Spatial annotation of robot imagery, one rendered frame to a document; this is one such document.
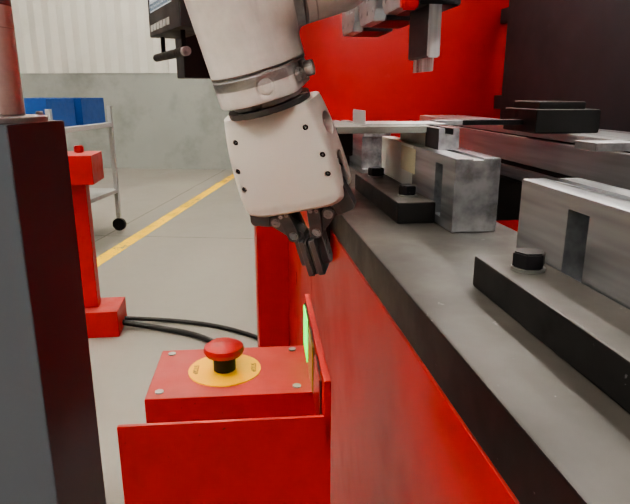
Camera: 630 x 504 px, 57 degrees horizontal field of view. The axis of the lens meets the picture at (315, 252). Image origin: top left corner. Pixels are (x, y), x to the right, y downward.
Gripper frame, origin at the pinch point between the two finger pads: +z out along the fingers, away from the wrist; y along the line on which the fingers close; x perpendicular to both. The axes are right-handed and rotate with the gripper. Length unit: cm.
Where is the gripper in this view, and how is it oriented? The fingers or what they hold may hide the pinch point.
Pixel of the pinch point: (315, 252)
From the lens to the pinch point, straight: 58.5
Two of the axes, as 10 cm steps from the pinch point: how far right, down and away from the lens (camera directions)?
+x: -2.2, 4.7, -8.5
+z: 2.7, 8.7, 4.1
